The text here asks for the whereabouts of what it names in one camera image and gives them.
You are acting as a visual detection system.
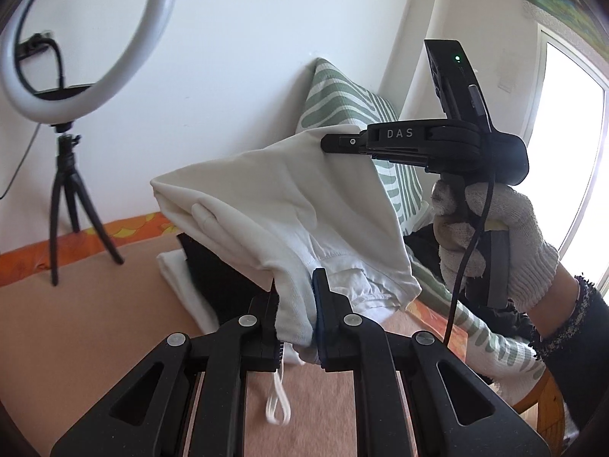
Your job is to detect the thin black light cable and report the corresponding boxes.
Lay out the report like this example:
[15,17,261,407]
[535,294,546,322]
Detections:
[0,124,45,201]

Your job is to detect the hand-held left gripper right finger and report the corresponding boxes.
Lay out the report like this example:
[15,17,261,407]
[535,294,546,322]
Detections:
[311,267,549,457]

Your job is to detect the green striped white pillow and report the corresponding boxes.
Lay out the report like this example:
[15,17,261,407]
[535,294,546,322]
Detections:
[296,57,431,229]

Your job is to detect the cream white drawstring shorts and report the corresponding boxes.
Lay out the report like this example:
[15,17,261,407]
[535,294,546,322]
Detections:
[150,126,423,427]

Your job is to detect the white ring light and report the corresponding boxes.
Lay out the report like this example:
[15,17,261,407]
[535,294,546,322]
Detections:
[0,0,179,127]

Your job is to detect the wall socket with black plug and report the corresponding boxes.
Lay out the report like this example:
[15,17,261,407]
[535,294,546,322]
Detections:
[16,31,65,93]

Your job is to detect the person's right hand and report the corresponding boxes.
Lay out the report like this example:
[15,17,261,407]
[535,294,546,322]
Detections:
[430,176,560,315]

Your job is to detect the wooden furniture frame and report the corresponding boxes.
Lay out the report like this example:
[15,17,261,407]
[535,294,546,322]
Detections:
[511,366,579,446]

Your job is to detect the white folded garment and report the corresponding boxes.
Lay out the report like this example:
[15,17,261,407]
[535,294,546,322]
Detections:
[157,250,224,336]

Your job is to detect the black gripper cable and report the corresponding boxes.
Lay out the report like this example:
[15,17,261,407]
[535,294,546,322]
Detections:
[442,83,496,346]

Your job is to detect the black jacket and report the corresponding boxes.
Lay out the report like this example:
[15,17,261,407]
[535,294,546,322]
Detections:
[403,221,538,344]

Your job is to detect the black tripod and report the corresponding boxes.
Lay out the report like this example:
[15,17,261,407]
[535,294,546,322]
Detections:
[50,124,125,287]

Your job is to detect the orange floral blanket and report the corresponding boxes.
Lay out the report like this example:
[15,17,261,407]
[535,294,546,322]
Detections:
[0,212,481,339]

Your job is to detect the window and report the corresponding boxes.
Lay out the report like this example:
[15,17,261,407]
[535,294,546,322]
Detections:
[521,21,609,296]

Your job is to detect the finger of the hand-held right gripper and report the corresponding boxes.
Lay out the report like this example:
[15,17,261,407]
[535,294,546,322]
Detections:
[320,121,479,173]

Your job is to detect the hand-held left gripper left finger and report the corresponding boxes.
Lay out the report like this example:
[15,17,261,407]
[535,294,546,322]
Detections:
[50,289,286,457]

